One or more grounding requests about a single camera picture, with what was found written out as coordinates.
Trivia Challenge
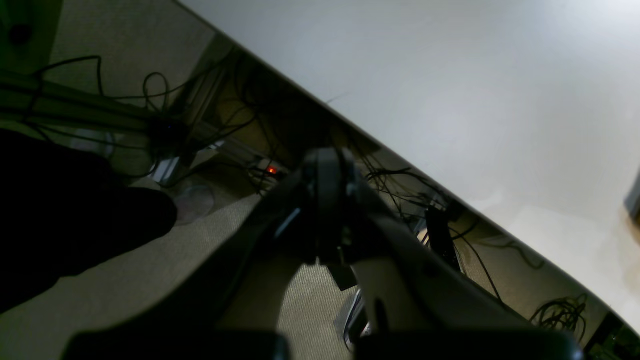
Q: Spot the power strip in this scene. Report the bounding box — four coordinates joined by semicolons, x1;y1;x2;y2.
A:
247;157;290;196

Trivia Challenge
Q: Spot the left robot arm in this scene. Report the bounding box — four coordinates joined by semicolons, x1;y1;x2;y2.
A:
1;130;585;360

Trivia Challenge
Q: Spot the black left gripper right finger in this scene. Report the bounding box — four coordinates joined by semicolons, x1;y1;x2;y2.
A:
318;148;585;360

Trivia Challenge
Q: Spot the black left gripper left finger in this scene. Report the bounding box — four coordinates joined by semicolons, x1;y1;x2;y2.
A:
62;150;321;360

